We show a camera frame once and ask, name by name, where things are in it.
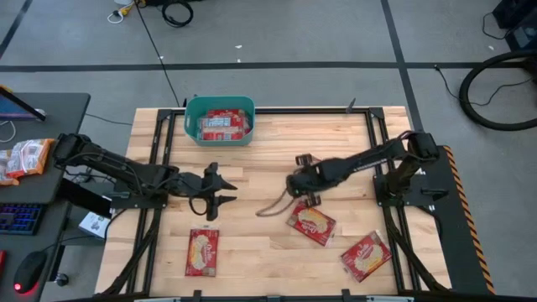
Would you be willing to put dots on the computer monitor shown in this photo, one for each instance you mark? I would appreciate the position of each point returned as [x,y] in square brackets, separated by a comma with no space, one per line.
[12,109]

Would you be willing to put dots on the black caster wheel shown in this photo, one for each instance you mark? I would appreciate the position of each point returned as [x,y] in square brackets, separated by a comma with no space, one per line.
[62,279]

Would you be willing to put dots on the snack packets on desk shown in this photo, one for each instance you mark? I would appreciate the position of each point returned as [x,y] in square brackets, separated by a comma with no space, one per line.
[29,157]

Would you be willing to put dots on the red popcorn bag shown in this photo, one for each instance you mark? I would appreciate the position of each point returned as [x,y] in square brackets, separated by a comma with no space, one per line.
[218,123]
[202,251]
[222,135]
[366,256]
[312,222]
[226,113]

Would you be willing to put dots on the orange snack bag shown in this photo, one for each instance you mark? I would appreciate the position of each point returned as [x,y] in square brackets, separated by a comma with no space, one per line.
[6,172]

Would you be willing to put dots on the black equipment case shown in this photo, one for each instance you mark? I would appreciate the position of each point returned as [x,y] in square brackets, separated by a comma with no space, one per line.
[520,25]

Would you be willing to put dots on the small white box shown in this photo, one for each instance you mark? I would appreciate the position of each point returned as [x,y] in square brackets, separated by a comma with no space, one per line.
[94,224]

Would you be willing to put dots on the teal plastic basket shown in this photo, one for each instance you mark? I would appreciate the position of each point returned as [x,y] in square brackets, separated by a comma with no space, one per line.
[189,121]

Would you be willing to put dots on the black metal table frame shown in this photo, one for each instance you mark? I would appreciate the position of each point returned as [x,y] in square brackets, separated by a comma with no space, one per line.
[272,111]

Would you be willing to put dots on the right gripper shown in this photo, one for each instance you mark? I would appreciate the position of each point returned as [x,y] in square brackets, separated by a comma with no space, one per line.
[310,178]

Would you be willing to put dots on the black computer mouse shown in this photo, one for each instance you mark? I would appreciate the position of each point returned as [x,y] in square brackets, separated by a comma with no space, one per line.
[29,270]

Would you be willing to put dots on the black control box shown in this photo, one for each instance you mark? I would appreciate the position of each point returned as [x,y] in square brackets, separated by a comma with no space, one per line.
[84,197]

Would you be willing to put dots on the black platform with hazard stripe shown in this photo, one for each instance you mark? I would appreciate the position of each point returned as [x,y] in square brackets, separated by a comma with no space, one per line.
[453,235]

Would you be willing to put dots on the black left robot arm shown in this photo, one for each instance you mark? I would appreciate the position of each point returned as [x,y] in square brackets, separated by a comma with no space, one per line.
[117,165]

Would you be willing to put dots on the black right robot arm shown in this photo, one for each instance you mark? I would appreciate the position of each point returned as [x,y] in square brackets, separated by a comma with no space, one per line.
[369,157]

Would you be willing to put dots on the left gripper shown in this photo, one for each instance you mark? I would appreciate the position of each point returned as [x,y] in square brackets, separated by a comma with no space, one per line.
[197,186]

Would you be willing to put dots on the black backlit keyboard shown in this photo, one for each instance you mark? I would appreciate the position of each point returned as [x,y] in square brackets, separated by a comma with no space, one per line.
[21,218]

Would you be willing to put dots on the silver metal bracket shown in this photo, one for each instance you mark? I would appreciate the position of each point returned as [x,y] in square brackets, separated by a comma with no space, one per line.
[390,299]
[157,300]

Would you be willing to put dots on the black desk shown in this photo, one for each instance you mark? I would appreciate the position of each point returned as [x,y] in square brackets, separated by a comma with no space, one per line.
[25,241]
[63,117]

